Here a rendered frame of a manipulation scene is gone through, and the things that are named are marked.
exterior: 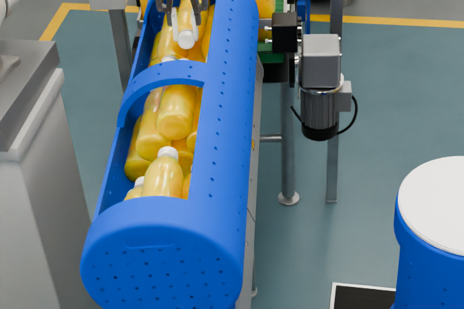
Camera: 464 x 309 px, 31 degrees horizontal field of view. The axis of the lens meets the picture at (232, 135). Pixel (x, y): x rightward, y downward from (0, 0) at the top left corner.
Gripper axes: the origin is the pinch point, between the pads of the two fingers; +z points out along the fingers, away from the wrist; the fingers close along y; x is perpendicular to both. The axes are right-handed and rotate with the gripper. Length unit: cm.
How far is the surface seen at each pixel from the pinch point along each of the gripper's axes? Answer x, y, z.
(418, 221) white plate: -42, 48, 19
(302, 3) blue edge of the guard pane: 64, 26, 33
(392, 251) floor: 46, 56, 122
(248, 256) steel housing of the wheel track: -36, 14, 36
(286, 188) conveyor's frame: 70, 19, 114
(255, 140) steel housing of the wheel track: 2.9, 13.7, 35.7
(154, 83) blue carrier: -21.8, -4.0, 0.1
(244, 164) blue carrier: -36.4, 14.5, 9.2
